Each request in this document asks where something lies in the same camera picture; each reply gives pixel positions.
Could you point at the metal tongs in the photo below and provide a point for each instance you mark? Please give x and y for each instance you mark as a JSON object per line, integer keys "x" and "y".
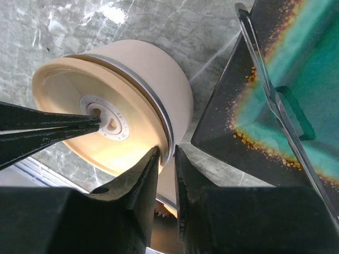
{"x": 276, "y": 106}

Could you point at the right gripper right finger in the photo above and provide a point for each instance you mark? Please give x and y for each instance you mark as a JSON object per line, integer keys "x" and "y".
{"x": 215, "y": 219}

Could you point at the tan round lid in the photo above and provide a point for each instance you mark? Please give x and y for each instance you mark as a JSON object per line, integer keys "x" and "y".
{"x": 126, "y": 123}

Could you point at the steel lunch tin near tray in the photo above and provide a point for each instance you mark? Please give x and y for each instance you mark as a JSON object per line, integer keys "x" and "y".
{"x": 156, "y": 75}

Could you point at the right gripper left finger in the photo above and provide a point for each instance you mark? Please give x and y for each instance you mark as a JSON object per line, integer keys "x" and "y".
{"x": 116, "y": 217}

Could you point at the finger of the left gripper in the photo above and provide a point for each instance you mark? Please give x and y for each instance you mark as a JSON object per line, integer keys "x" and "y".
{"x": 14, "y": 117}
{"x": 18, "y": 146}

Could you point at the aluminium rail frame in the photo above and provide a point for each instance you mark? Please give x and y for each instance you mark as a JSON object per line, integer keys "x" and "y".
{"x": 42, "y": 175}

